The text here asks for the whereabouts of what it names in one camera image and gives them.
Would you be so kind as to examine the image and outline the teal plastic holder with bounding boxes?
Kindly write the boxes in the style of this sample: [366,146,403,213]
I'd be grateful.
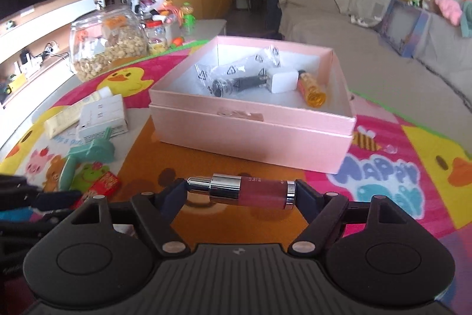
[58,127,115,191]

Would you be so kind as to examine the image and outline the colourful cartoon play mat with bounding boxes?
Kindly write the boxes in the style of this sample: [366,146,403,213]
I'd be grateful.
[1,37,471,314]

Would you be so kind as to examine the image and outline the red small packet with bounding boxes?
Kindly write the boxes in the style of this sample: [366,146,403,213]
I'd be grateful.
[71,171,122,209]

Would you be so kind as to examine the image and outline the cream wrapped packet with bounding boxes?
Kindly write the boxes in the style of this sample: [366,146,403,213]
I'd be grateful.
[44,86,113,139]

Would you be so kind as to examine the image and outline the pink plush toy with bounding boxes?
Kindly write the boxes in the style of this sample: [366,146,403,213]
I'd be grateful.
[435,0,462,26]

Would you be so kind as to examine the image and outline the blue picture book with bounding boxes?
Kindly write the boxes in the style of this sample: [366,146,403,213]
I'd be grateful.
[378,0,431,58]

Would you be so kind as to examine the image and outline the teal plush toy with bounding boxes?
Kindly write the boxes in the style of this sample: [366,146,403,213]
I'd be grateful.
[460,0,472,37]

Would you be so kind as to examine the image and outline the yellow liquid bottle black cap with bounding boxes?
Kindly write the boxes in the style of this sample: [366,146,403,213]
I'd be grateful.
[298,70,326,108]

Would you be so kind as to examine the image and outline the grey sofa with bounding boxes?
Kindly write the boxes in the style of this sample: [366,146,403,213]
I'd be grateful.
[278,0,471,149]

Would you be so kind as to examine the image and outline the small yellow label jar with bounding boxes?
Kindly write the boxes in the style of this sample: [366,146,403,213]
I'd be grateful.
[146,21,169,55]

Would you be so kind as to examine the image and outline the green toy figure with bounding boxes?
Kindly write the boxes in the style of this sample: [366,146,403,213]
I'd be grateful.
[181,2,195,34]

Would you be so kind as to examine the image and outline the glass jar of nuts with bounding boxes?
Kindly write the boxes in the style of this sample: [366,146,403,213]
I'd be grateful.
[69,5,148,82]

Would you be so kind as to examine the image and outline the white power adapter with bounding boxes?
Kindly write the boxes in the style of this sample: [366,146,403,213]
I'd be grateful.
[266,67,299,94]

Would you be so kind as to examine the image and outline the clear bag with black item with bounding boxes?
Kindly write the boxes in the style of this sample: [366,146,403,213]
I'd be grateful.
[194,45,280,97]

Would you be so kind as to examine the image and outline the pink cardboard box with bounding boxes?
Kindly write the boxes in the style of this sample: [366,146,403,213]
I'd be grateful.
[149,36,356,174]

